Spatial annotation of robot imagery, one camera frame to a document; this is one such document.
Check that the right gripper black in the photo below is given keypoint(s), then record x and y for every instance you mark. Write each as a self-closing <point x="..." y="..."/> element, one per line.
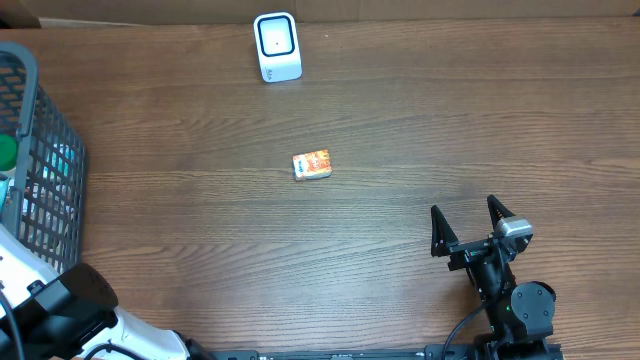
<point x="467" y="252"/>

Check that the orange tissue pack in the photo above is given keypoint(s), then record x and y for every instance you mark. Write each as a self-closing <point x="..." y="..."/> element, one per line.
<point x="312" y="165"/>

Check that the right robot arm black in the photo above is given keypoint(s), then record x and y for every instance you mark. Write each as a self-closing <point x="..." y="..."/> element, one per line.
<point x="520" y="316"/>

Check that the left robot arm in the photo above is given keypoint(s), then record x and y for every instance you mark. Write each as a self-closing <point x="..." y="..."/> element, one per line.
<point x="74" y="315"/>

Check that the white barcode scanner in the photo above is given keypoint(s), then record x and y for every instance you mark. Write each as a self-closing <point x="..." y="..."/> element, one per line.
<point x="277" y="47"/>

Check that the teal snack packet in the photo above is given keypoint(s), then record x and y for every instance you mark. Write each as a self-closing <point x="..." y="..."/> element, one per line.
<point x="58" y="166"/>

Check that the grey plastic shopping basket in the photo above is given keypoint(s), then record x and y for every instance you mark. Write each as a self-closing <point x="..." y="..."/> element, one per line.
<point x="45" y="221"/>

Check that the green bottle cap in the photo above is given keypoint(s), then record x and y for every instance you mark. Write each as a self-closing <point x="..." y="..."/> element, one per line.
<point x="9" y="149"/>

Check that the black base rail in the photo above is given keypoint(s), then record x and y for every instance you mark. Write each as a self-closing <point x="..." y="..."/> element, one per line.
<point x="340" y="355"/>

